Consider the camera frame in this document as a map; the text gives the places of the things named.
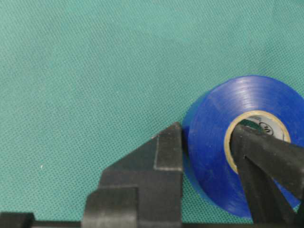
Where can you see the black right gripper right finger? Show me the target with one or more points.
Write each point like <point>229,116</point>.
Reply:
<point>271,172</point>

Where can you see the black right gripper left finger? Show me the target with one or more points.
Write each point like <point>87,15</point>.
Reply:
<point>141,190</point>

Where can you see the blue tape roll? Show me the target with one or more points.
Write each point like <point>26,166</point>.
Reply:
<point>260,102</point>

